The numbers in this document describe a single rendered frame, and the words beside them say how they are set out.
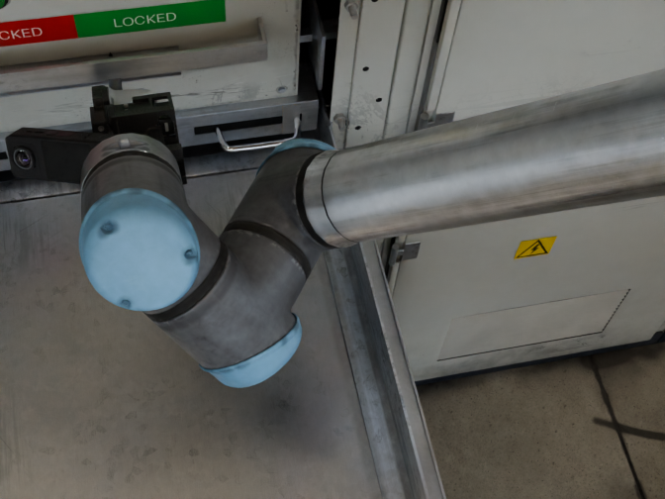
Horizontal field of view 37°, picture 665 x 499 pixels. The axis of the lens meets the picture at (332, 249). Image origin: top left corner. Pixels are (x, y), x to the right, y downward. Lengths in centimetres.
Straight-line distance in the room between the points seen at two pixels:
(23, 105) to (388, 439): 56
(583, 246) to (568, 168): 95
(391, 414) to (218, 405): 19
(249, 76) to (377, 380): 39
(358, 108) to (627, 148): 58
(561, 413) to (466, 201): 137
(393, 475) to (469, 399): 99
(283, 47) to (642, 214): 71
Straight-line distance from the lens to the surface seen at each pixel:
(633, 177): 69
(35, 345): 117
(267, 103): 123
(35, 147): 98
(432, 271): 158
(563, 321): 192
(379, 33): 112
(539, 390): 211
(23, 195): 127
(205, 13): 111
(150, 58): 109
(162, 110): 98
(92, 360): 114
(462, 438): 203
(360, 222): 84
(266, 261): 86
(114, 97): 107
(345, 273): 118
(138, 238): 77
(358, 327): 115
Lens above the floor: 187
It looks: 59 degrees down
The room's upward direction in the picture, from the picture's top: 7 degrees clockwise
